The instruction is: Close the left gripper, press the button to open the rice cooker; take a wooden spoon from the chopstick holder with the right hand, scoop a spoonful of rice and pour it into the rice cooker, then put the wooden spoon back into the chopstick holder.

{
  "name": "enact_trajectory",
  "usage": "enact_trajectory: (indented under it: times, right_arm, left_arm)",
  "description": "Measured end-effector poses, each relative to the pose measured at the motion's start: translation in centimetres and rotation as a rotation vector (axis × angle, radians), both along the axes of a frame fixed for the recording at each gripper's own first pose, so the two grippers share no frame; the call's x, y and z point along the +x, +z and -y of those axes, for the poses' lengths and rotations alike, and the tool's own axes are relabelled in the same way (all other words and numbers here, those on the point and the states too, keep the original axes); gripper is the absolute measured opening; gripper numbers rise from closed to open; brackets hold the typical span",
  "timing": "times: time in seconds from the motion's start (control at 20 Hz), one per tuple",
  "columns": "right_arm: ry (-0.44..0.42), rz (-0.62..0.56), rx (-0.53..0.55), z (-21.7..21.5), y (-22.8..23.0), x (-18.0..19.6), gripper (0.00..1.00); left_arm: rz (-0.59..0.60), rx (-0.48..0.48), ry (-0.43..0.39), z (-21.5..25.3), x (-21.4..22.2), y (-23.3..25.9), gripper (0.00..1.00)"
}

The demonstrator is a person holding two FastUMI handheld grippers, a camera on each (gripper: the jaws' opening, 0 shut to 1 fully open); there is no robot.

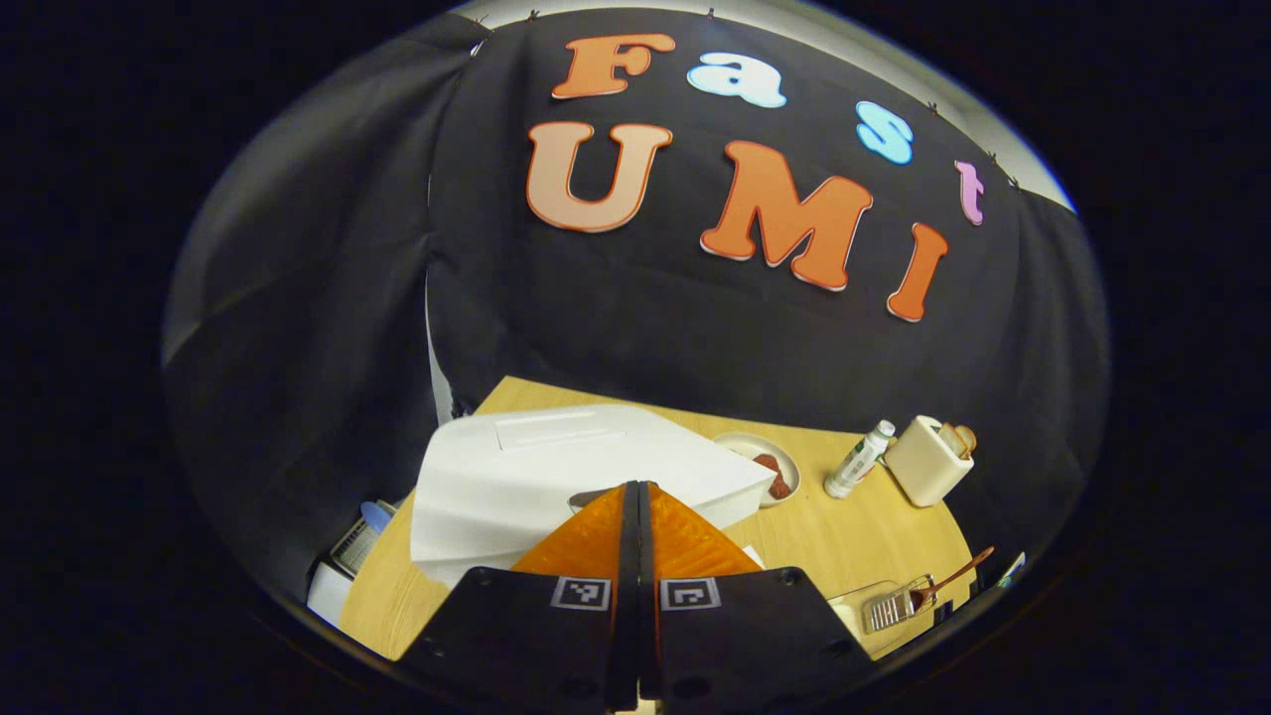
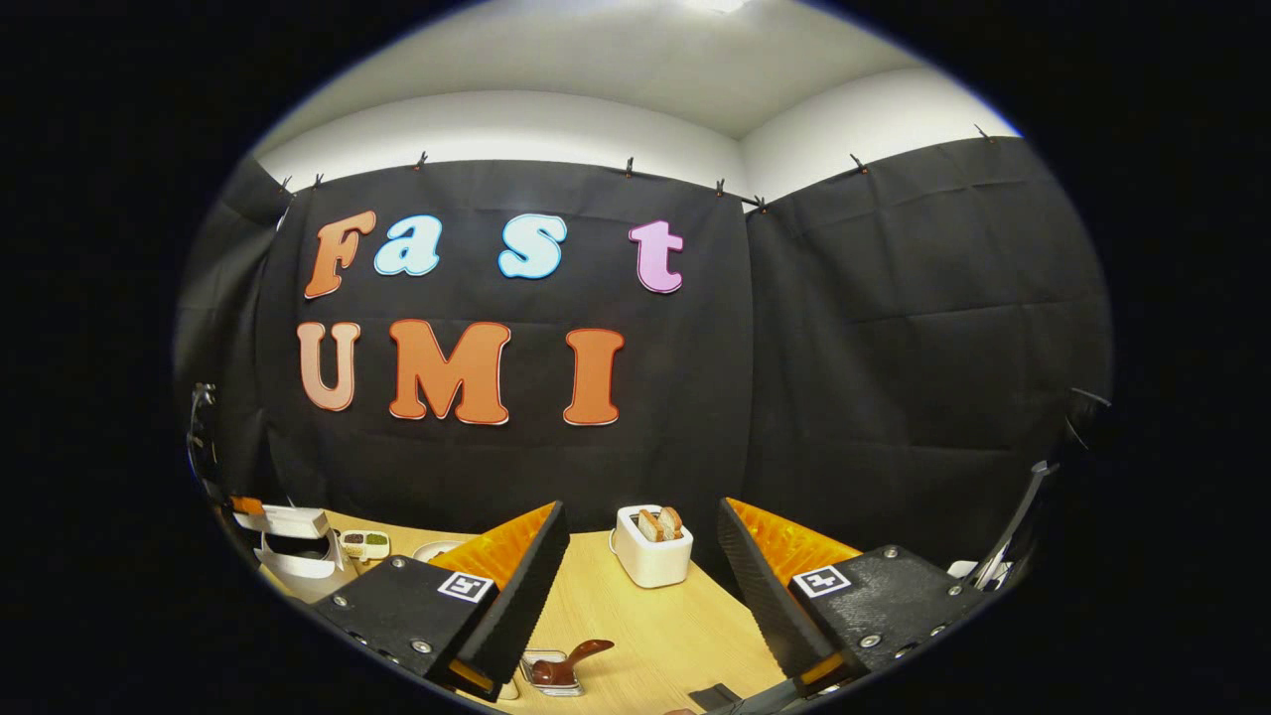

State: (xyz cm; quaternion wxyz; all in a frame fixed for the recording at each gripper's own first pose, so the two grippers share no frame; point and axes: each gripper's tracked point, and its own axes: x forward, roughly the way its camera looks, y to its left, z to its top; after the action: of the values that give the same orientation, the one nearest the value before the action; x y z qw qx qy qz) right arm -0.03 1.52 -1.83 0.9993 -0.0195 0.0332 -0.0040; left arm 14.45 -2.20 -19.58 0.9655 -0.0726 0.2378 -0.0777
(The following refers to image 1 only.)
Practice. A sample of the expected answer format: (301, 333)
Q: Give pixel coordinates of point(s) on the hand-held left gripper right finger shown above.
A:
(745, 645)

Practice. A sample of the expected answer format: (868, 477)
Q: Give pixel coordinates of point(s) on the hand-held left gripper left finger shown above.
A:
(531, 645)

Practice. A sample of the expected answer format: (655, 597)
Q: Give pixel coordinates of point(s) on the clear perforated chopstick holder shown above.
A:
(889, 608)

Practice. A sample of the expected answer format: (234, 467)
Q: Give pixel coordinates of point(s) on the white rice cooker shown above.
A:
(516, 487)

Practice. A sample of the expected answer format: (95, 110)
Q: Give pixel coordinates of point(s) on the brown wooden spoon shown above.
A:
(953, 578)

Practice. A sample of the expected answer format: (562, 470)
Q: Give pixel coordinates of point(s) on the clear plastic tray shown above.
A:
(844, 611)

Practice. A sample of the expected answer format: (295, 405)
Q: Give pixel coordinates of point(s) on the red meat piece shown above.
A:
(766, 463)
(780, 488)

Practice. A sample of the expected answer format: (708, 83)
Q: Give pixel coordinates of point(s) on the white oval plate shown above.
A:
(740, 447)

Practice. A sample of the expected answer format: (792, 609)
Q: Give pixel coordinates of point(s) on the white and grey device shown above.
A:
(348, 556)

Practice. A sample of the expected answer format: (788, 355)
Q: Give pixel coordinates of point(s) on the white bottle green label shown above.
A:
(856, 465)

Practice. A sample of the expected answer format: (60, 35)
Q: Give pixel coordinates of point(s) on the white toaster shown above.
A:
(923, 467)

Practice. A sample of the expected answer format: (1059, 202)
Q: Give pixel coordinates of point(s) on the bread slice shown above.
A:
(968, 437)
(951, 437)

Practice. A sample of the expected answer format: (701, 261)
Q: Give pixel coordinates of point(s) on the black backdrop cloth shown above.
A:
(645, 318)

